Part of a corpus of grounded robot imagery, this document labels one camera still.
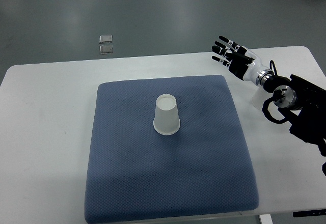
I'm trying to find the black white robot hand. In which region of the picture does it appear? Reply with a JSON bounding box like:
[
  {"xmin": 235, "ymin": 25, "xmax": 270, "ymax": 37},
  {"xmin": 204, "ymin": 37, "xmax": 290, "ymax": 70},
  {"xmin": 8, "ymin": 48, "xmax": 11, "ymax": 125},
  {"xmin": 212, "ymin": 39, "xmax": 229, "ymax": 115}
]
[{"xmin": 212, "ymin": 36, "xmax": 274, "ymax": 86}]

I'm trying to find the white paper cup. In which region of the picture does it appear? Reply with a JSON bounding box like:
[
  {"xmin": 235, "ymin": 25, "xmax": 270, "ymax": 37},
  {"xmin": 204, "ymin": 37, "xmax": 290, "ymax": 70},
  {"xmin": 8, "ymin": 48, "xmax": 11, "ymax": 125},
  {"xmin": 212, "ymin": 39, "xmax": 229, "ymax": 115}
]
[
  {"xmin": 251, "ymin": 87, "xmax": 265, "ymax": 110},
  {"xmin": 153, "ymin": 94, "xmax": 180, "ymax": 135}
]

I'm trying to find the upper metal floor plate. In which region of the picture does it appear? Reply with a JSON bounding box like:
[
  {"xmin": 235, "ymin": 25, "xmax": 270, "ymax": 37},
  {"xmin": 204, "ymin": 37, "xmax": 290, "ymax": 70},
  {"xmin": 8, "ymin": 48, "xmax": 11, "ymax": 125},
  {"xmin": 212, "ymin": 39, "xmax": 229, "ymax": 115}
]
[{"xmin": 99, "ymin": 34, "xmax": 113, "ymax": 44}]

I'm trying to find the blue textured cushion mat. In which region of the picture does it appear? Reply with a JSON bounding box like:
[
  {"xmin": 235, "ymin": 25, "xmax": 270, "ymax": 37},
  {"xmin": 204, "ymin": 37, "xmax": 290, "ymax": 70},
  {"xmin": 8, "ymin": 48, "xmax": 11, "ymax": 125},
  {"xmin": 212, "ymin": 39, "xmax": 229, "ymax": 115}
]
[{"xmin": 85, "ymin": 75, "xmax": 259, "ymax": 223}]

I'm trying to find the white table leg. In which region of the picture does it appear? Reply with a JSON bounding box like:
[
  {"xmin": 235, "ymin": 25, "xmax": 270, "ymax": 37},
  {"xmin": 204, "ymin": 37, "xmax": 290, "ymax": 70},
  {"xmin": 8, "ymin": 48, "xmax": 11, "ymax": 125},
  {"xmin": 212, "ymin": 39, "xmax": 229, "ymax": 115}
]
[{"xmin": 259, "ymin": 214, "xmax": 273, "ymax": 224}]

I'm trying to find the black table control panel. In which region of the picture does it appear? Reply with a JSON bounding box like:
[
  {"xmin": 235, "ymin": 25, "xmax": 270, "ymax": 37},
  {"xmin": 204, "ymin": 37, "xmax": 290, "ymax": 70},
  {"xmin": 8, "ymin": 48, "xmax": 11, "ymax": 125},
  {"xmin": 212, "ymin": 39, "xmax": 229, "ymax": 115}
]
[{"xmin": 292, "ymin": 209, "xmax": 326, "ymax": 218}]

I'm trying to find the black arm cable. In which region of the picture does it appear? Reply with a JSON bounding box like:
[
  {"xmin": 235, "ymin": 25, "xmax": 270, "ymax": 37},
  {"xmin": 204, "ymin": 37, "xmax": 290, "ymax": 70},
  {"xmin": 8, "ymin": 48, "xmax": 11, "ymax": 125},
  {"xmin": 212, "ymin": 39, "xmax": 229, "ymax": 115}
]
[{"xmin": 261, "ymin": 60, "xmax": 293, "ymax": 124}]

